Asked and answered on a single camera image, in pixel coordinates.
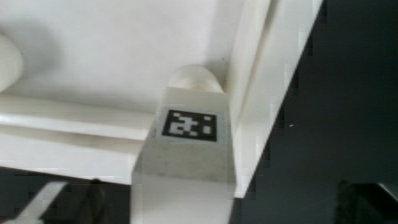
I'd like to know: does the white square tabletop part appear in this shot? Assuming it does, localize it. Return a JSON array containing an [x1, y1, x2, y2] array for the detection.
[[0, 0, 325, 199]]

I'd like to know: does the white leg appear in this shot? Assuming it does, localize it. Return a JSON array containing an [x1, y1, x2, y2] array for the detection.
[[130, 65, 237, 224]]

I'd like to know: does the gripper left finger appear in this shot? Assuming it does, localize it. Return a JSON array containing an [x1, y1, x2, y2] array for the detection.
[[9, 179, 109, 224]]

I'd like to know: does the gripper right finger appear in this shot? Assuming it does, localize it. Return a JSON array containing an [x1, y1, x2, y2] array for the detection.
[[334, 181, 398, 224]]

